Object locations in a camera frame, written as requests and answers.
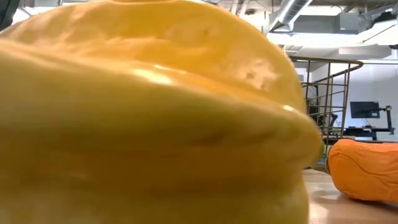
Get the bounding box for large yellow bell pepper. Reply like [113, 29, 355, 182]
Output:
[0, 0, 324, 224]

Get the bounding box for gold wire basket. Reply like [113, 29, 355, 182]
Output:
[288, 55, 364, 175]

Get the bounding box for long orange pepper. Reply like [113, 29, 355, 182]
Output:
[328, 138, 398, 205]

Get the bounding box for black computer monitor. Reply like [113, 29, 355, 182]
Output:
[349, 101, 381, 119]

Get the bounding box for dark office desk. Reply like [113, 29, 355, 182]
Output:
[343, 126, 396, 141]

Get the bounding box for silver ventilation duct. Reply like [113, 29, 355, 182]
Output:
[269, 0, 314, 32]

